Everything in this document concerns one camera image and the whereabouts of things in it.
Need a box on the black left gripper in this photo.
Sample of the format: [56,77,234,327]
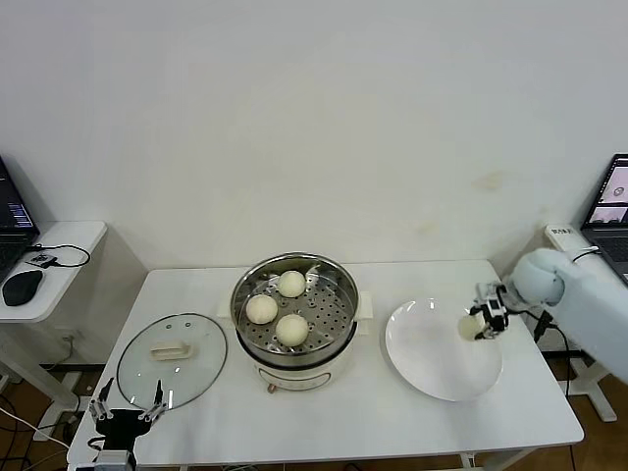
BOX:
[87,376,169,453]

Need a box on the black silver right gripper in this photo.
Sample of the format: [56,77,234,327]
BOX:
[468,282,511,343]

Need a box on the white steamed baozi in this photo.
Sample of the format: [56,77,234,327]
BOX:
[455,313,487,342]
[244,294,279,325]
[278,270,306,298]
[274,313,310,346]

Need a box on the glass lid cream handle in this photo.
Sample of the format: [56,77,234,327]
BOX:
[116,312,230,412]

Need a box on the perforated steel steamer basket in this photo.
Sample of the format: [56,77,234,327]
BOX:
[230,251,359,365]

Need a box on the white round plate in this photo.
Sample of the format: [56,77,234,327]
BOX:
[384,296,504,402]

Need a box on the white side table with label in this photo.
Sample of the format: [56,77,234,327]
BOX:
[543,224,628,424]

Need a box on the black computer mouse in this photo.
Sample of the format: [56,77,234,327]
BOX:
[2,270,44,306]

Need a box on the cream electric cooking pot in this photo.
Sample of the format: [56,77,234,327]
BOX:
[217,288,375,396]

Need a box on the small black hub box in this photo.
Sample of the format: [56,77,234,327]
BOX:
[25,252,59,270]

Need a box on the white side table with mouse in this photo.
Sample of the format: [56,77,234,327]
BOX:
[0,220,108,428]

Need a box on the black laptop dark screen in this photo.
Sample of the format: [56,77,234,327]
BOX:
[0,155,41,286]

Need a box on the black cable with adapter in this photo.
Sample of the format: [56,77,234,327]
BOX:
[533,247,602,396]

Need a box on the white floor cable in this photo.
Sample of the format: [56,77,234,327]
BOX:
[0,406,70,448]

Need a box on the black hub cable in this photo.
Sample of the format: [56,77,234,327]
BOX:
[28,242,92,270]

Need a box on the grey laptop showing camera views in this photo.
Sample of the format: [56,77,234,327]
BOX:
[579,153,628,286]

